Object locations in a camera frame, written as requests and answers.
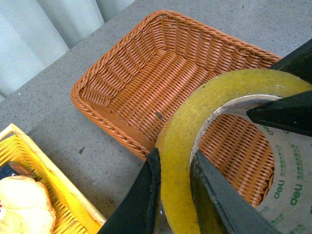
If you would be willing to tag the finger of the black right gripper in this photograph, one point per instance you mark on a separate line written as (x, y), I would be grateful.
(292, 114)
(298, 62)

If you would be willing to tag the yellow tape roll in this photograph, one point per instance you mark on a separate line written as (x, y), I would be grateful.
(288, 203)

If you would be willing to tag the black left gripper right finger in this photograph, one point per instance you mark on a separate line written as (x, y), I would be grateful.
(219, 207)

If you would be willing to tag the small black red-labelled can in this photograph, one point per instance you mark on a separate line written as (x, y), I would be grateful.
(12, 168)

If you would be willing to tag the brown wicker basket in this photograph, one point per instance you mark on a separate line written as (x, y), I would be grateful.
(138, 85)

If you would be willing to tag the yellow wicker basket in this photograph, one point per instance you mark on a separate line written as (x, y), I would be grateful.
(75, 214)

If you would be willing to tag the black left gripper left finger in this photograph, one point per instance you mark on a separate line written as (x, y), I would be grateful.
(138, 211)

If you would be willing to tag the golden bread roll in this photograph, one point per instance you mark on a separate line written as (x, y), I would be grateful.
(25, 207)

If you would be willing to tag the grey curtain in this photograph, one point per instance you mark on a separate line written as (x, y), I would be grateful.
(35, 33)

